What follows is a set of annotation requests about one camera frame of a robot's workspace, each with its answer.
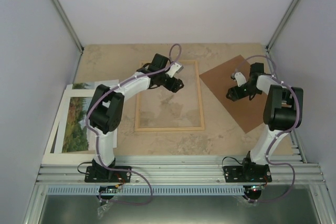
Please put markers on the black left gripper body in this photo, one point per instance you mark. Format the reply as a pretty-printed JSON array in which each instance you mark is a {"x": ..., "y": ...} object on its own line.
[{"x": 171, "y": 86}]

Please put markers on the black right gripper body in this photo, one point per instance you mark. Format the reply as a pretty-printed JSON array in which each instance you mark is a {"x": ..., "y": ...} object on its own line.
[{"x": 250, "y": 91}]

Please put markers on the light wooden picture frame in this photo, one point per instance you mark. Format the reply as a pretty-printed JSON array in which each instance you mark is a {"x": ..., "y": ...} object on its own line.
[{"x": 170, "y": 128}]

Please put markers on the white photo mat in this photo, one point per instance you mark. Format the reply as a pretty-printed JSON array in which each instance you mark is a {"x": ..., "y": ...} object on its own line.
[{"x": 53, "y": 154}]

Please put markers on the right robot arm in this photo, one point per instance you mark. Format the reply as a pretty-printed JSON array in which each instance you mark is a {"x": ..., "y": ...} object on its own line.
[{"x": 282, "y": 113}]

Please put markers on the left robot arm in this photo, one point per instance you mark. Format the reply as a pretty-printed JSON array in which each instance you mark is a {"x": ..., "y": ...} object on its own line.
[{"x": 105, "y": 110}]

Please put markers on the landscape photo print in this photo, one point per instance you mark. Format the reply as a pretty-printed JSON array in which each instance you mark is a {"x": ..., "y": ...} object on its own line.
[{"x": 75, "y": 138}]

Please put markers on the brown backing board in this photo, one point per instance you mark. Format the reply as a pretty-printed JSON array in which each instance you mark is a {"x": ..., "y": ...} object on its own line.
[{"x": 248, "y": 114}]

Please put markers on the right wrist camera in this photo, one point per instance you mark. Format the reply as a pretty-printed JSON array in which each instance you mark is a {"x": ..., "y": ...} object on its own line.
[{"x": 239, "y": 78}]

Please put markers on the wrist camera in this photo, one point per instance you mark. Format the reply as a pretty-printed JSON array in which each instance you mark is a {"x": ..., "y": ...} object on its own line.
[
  {"x": 175, "y": 68},
  {"x": 239, "y": 78}
]

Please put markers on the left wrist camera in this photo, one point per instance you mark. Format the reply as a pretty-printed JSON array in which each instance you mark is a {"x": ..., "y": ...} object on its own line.
[{"x": 175, "y": 68}]

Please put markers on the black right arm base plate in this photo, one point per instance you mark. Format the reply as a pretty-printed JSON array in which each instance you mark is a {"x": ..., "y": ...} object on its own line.
[{"x": 244, "y": 174}]

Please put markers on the aluminium mounting rail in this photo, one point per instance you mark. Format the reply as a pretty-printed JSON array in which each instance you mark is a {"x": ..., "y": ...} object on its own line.
[{"x": 186, "y": 170}]

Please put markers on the slotted grey cable duct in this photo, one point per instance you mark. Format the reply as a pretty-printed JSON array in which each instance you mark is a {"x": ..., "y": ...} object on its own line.
[{"x": 141, "y": 190}]

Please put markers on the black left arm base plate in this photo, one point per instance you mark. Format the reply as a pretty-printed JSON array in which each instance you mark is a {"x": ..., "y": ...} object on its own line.
[{"x": 102, "y": 175}]

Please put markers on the right aluminium corner post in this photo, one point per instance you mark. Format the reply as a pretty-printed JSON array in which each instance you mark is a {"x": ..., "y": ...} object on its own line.
[{"x": 283, "y": 22}]

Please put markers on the aluminium corner post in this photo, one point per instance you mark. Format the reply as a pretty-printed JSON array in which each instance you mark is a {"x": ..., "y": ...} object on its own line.
[
  {"x": 283, "y": 22},
  {"x": 62, "y": 14}
]

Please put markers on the left aluminium corner post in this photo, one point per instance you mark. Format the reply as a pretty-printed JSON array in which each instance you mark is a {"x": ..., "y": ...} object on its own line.
[{"x": 62, "y": 14}]

